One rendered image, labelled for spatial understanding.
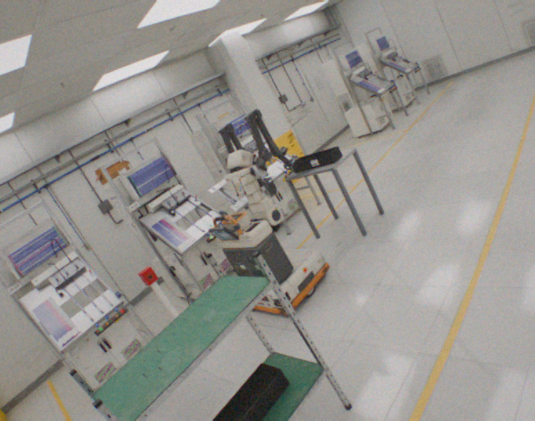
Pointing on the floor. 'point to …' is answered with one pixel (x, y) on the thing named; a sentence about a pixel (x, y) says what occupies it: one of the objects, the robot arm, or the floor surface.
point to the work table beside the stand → (338, 186)
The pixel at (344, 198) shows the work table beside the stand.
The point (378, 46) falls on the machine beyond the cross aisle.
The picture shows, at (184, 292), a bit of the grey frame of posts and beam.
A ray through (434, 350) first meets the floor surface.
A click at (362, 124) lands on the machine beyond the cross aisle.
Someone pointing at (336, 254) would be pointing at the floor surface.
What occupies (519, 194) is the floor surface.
